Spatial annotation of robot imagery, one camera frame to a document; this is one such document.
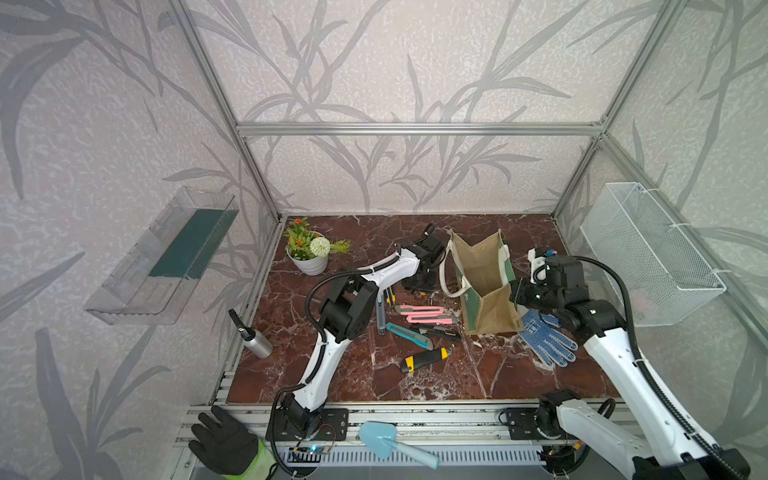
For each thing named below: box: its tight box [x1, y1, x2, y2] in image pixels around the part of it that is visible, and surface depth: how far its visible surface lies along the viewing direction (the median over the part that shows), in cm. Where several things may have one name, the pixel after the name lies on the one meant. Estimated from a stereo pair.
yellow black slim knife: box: [386, 286, 397, 307], surface depth 98 cm
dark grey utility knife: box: [419, 326, 460, 344], surface depth 90 cm
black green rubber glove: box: [188, 405, 277, 480], surface depth 71 cm
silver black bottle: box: [228, 308, 273, 359], surface depth 80 cm
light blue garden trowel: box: [359, 421, 440, 469], surface depth 72 cm
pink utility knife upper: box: [394, 305, 445, 315], surface depth 96 cm
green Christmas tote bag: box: [439, 229, 524, 335], surface depth 87 cm
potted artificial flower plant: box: [284, 217, 351, 276], surface depth 95 cm
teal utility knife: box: [385, 322, 434, 351], surface depth 90 cm
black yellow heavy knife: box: [401, 347, 453, 374], surface depth 86 cm
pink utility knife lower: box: [406, 315, 453, 324], surface depth 93 cm
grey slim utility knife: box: [376, 294, 386, 335], surface depth 94 cm
